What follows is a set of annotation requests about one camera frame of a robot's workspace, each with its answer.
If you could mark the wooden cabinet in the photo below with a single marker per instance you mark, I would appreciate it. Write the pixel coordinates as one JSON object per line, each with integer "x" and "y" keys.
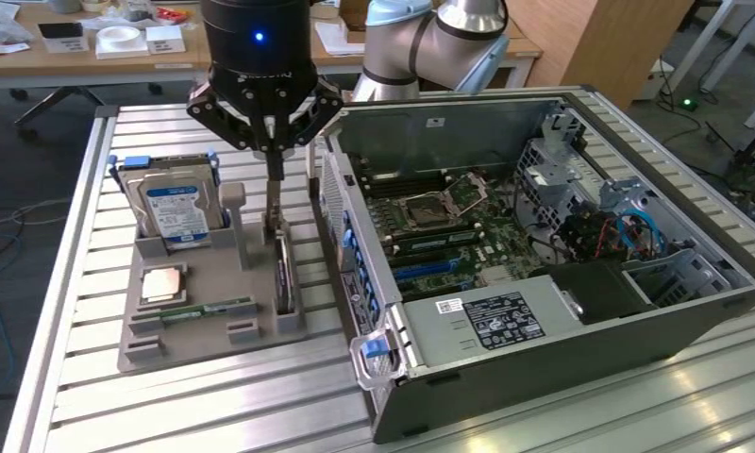
{"x": 591, "y": 47}

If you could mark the grey parts rack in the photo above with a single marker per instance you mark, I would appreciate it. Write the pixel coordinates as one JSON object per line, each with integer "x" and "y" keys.
{"x": 226, "y": 283}

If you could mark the silver disk bay cage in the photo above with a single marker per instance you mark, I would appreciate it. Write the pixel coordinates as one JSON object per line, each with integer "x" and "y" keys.
{"x": 553, "y": 179}

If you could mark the blue expansion slot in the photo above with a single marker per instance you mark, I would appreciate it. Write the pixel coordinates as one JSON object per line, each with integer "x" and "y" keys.
{"x": 428, "y": 270}

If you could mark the black open PC case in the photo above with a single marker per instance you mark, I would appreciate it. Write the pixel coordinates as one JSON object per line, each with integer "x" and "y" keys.
{"x": 540, "y": 377}

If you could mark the silver chipset heatsink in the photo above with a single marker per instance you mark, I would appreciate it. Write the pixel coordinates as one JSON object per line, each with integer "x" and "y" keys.
{"x": 497, "y": 276}

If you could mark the white box with tape roll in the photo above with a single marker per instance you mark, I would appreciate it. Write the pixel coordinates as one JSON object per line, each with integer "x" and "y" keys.
{"x": 122, "y": 42}

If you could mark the wooden desk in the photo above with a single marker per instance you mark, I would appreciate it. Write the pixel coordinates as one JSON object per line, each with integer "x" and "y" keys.
{"x": 69, "y": 63}

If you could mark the silver CPU chip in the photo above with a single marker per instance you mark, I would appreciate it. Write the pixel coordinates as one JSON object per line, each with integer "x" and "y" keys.
{"x": 161, "y": 284}

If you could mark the grey power supply unit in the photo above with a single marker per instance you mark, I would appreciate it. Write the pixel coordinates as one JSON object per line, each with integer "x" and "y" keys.
{"x": 433, "y": 340}

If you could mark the green RAM stick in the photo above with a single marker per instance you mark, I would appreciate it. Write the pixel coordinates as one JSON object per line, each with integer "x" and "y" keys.
{"x": 194, "y": 310}

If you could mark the white box with black top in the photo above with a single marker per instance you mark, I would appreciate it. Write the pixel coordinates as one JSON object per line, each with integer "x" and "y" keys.
{"x": 64, "y": 37}

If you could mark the white paper card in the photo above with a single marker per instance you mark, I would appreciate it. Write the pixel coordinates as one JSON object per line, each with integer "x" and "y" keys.
{"x": 5, "y": 48}

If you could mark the small white box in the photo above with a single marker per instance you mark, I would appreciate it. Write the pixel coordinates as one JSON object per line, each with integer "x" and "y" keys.
{"x": 164, "y": 40}

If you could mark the blue case latch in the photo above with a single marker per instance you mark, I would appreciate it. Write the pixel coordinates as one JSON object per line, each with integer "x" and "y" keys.
{"x": 372, "y": 350}

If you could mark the green Dell motherboard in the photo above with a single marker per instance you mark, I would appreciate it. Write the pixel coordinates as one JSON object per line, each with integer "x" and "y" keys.
{"x": 496, "y": 236}

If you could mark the grey disk bay bracket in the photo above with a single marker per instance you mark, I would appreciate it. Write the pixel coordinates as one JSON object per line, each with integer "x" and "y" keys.
{"x": 692, "y": 273}

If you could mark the red small item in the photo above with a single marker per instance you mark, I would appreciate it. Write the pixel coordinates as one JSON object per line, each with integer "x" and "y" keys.
{"x": 169, "y": 15}

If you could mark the metal socket cover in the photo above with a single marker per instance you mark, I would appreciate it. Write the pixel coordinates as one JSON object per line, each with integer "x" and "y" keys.
{"x": 465, "y": 191}

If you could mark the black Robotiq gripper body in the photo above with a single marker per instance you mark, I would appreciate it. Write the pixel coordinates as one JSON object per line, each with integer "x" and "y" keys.
{"x": 257, "y": 56}

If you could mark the hard disk in blue caddy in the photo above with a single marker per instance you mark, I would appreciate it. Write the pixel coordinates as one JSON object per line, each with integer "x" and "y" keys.
{"x": 172, "y": 207}

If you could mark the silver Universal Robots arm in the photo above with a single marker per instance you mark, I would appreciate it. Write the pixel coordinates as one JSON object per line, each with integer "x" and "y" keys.
{"x": 403, "y": 52}

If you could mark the CPU socket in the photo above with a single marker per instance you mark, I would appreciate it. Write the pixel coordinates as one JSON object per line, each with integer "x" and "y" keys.
{"x": 424, "y": 212}

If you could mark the installed RAM stick with label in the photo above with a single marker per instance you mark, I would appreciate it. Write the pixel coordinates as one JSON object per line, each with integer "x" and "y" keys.
{"x": 433, "y": 239}

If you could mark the stack of white papers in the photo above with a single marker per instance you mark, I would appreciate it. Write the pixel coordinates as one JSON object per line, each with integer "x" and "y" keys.
{"x": 339, "y": 40}

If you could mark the graphics card with metal bracket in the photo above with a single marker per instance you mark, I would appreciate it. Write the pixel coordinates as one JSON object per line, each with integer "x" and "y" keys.
{"x": 285, "y": 273}

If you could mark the white table leg frame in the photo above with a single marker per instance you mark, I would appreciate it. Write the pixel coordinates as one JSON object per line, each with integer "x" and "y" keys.
{"x": 716, "y": 42}

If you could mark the clear plastic bag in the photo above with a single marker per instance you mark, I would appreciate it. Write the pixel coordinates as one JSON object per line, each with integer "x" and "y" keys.
{"x": 0, "y": 21}

